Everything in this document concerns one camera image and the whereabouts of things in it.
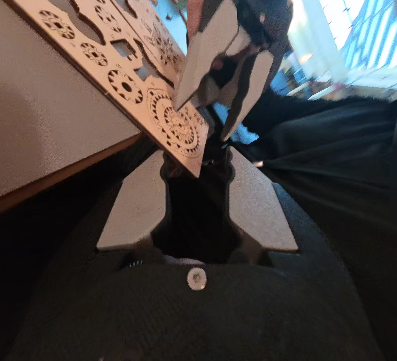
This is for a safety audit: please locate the person's right hand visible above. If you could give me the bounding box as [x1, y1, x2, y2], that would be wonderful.
[187, 0, 207, 39]

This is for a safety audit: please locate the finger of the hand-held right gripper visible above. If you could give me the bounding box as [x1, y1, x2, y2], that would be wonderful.
[220, 50, 276, 142]
[174, 0, 241, 112]

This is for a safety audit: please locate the wooden sheet with gears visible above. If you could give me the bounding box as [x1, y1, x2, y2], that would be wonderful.
[0, 0, 209, 179]

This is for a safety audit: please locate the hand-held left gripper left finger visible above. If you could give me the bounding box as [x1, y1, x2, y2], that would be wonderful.
[96, 150, 170, 251]

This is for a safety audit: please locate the wooden sheet with ship wheel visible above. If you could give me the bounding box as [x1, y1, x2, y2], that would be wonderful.
[82, 0, 188, 88]

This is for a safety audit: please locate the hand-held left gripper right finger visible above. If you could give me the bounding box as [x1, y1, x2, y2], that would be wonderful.
[227, 146, 299, 253]

